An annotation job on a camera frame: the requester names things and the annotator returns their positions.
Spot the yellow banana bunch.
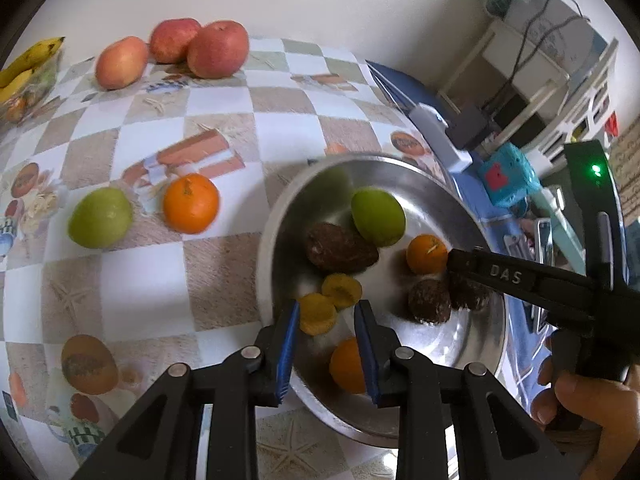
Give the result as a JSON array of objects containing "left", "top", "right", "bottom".
[{"left": 0, "top": 36, "right": 67, "bottom": 103}]

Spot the mint green box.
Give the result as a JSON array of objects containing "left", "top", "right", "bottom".
[{"left": 530, "top": 185, "right": 587, "bottom": 273}]

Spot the pale red apple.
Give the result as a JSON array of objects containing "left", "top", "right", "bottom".
[{"left": 95, "top": 36, "right": 150, "bottom": 91}]

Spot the white shelf frame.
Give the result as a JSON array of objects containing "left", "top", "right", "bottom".
[{"left": 440, "top": 25, "right": 571, "bottom": 133}]

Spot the smartphone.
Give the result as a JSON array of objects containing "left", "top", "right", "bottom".
[{"left": 531, "top": 217, "right": 556, "bottom": 335}]

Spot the patterned box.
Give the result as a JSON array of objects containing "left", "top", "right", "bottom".
[{"left": 500, "top": 0, "right": 613, "bottom": 73}]

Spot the grey phone stand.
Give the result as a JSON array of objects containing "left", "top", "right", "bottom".
[{"left": 505, "top": 234, "right": 538, "bottom": 261}]

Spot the teal toy box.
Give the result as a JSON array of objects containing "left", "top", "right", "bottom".
[{"left": 477, "top": 142, "right": 542, "bottom": 207}]

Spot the white lattice chair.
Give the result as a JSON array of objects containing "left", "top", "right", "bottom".
[{"left": 520, "top": 37, "right": 623, "bottom": 161}]

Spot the checkered tablecloth with blue border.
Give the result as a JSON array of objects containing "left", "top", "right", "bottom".
[{"left": 0, "top": 35, "right": 556, "bottom": 480}]

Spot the stainless steel basin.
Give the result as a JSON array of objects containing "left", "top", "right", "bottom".
[{"left": 256, "top": 154, "right": 508, "bottom": 448}]

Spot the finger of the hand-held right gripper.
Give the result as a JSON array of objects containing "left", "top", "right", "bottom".
[{"left": 446, "top": 246, "right": 602, "bottom": 331}]

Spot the small yellow plum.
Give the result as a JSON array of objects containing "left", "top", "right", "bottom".
[{"left": 298, "top": 293, "right": 338, "bottom": 337}]

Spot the person's right hand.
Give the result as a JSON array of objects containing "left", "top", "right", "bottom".
[{"left": 530, "top": 337, "right": 640, "bottom": 433}]

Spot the black charger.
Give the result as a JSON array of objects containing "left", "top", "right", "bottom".
[{"left": 445, "top": 105, "right": 496, "bottom": 151}]

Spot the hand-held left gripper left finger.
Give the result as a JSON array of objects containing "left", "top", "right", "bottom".
[{"left": 70, "top": 300, "right": 302, "bottom": 480}]

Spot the green jujube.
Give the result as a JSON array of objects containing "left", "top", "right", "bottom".
[
  {"left": 351, "top": 187, "right": 407, "bottom": 247},
  {"left": 68, "top": 187, "right": 134, "bottom": 249}
]

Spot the orange with stem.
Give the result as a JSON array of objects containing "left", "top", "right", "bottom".
[{"left": 406, "top": 234, "right": 449, "bottom": 276}]

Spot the small orange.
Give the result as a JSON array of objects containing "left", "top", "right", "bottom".
[{"left": 328, "top": 336, "right": 368, "bottom": 395}]

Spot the black cable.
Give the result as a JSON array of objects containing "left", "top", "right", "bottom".
[
  {"left": 505, "top": 0, "right": 591, "bottom": 96},
  {"left": 480, "top": 30, "right": 532, "bottom": 111}
]

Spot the olive yellow plum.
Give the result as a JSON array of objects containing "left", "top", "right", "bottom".
[{"left": 321, "top": 273, "right": 363, "bottom": 310}]

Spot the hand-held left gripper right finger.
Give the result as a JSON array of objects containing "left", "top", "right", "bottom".
[{"left": 353, "top": 299, "right": 566, "bottom": 480}]

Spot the white power strip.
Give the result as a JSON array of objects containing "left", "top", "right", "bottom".
[{"left": 410, "top": 102, "right": 473, "bottom": 172}]

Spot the large dark brown avocado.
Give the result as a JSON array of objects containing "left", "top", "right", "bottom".
[{"left": 305, "top": 222, "right": 380, "bottom": 275}]

